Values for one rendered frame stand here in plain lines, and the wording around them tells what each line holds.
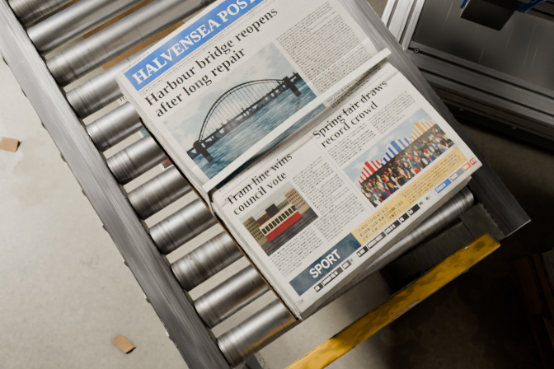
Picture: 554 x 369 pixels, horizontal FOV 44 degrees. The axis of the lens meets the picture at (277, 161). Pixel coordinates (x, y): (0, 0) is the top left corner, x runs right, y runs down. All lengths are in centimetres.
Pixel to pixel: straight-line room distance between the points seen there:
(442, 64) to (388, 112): 95
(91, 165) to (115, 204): 7
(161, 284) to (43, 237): 93
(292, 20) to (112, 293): 115
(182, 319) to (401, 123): 43
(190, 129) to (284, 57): 15
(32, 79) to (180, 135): 38
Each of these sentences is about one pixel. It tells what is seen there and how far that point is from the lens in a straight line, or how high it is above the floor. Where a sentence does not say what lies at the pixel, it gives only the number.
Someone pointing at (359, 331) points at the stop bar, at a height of 82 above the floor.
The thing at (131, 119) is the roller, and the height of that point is 80.
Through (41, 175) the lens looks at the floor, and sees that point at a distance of 198.
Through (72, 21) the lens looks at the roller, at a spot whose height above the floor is 80.
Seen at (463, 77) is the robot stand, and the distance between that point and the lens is 181.
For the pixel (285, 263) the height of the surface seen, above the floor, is 103.
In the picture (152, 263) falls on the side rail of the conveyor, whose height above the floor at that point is 80.
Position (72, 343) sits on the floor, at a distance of 189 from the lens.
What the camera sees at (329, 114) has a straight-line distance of 86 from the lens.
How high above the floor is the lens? 183
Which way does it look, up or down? 75 degrees down
